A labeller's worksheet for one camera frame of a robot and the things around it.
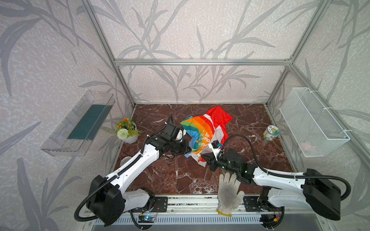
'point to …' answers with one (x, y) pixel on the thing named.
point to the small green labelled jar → (270, 133)
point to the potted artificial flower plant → (127, 130)
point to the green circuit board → (147, 218)
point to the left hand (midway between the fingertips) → (193, 145)
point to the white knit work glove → (229, 196)
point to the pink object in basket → (306, 146)
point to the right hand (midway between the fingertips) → (202, 150)
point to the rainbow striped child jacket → (203, 130)
